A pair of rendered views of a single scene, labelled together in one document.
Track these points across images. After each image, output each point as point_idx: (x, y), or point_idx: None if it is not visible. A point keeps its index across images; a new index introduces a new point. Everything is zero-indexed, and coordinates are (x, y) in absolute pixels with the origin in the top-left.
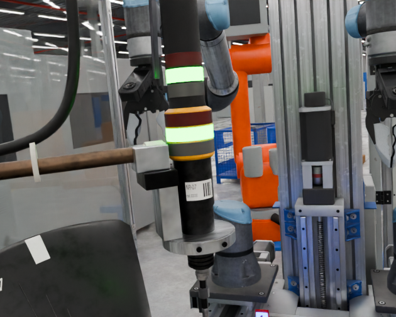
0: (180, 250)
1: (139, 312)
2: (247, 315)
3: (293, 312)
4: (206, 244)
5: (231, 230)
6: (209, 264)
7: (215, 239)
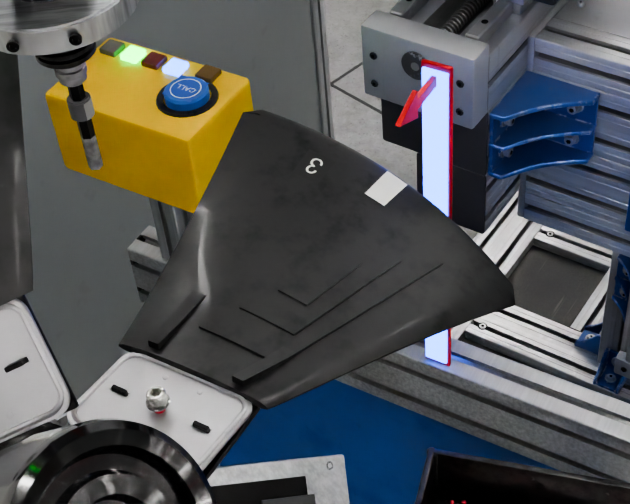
0: None
1: None
2: (504, 26)
3: None
4: (29, 38)
5: (108, 0)
6: (73, 61)
7: (51, 27)
